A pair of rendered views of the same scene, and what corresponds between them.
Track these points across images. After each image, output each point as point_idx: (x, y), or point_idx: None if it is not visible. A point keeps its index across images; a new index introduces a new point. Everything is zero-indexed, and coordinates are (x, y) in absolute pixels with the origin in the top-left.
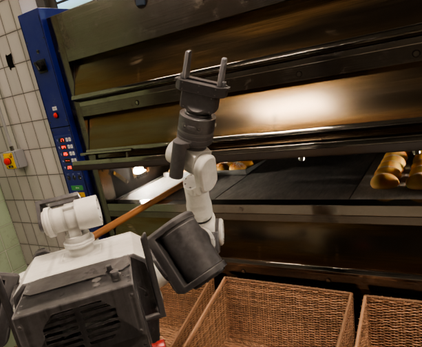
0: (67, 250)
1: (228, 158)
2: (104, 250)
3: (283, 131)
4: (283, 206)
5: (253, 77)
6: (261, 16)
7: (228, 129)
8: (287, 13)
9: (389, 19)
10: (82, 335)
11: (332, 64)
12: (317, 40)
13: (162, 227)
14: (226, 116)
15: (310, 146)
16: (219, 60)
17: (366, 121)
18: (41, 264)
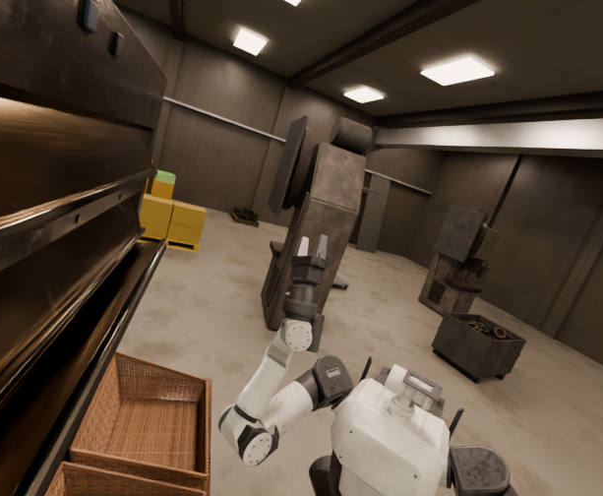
0: (409, 428)
1: (93, 390)
2: (384, 398)
3: (75, 307)
4: None
5: (41, 229)
6: (54, 113)
7: None
8: (77, 125)
9: (125, 165)
10: None
11: (95, 205)
12: (103, 177)
13: (345, 367)
14: None
15: (132, 306)
16: (22, 197)
17: (103, 264)
18: (431, 430)
